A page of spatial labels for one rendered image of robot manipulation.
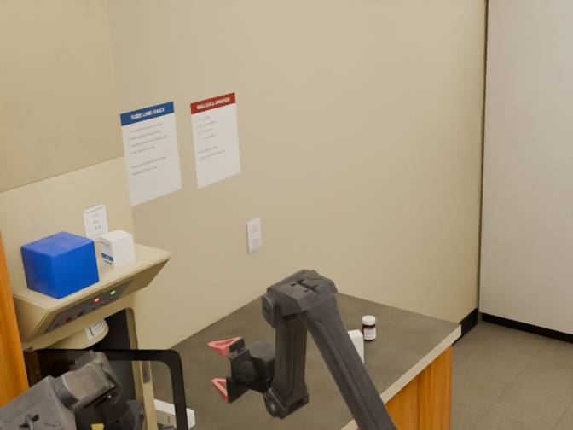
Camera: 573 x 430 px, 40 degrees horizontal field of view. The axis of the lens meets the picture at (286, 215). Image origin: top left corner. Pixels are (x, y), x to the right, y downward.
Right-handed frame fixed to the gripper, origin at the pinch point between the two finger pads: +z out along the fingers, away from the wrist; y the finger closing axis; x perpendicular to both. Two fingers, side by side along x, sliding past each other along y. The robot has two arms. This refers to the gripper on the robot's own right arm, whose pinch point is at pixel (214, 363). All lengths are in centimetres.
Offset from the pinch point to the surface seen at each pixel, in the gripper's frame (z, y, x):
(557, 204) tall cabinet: 12, -39, -270
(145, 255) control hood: 3.9, 30.9, 13.6
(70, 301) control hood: 0.5, 29.9, 36.0
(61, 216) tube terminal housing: 12, 43, 27
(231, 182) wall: 55, 19, -71
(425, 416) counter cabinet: -15, -51, -77
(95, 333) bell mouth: 13.9, 13.5, 21.6
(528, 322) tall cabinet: 24, -109, -271
